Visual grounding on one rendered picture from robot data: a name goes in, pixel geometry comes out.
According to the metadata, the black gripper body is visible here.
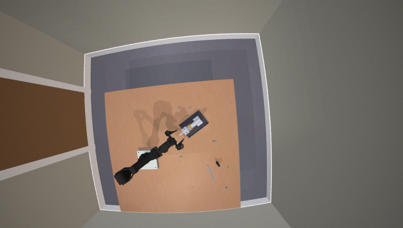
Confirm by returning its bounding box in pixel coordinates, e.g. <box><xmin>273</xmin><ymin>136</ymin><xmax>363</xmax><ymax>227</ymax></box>
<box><xmin>164</xmin><ymin>130</ymin><xmax>181</xmax><ymax>150</ymax></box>

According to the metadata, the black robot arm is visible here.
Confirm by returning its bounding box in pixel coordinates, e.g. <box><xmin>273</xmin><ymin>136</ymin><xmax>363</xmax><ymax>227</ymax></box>
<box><xmin>114</xmin><ymin>137</ymin><xmax>177</xmax><ymax>185</ymax></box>

